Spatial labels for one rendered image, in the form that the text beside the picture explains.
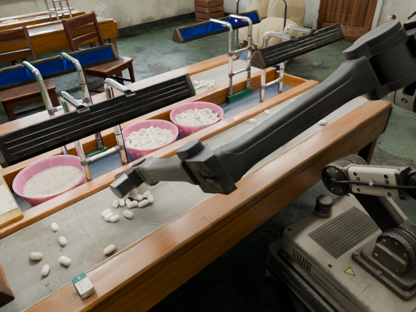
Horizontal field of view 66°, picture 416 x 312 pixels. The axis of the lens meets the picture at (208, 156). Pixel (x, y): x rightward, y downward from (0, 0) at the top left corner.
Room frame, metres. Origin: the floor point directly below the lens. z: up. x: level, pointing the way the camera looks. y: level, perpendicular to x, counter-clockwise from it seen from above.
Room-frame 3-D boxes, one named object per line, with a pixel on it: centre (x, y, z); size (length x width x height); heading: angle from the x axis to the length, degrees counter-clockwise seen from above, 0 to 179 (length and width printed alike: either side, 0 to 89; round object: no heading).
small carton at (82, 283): (0.50, 0.33, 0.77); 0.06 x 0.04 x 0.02; 39
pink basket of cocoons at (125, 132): (1.27, 0.26, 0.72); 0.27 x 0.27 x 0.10
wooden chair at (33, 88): (2.72, 1.59, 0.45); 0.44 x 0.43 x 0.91; 126
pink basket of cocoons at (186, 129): (1.44, 0.05, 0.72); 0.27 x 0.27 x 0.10
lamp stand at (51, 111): (1.25, 0.60, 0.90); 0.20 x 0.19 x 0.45; 129
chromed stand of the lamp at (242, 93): (1.87, -0.16, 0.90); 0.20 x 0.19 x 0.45; 129
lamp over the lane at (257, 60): (1.49, -0.46, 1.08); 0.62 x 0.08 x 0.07; 129
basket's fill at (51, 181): (0.99, 0.60, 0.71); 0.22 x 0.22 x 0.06
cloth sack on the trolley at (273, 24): (4.20, -0.89, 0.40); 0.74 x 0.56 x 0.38; 132
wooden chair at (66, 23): (3.28, 1.02, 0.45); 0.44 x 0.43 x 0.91; 151
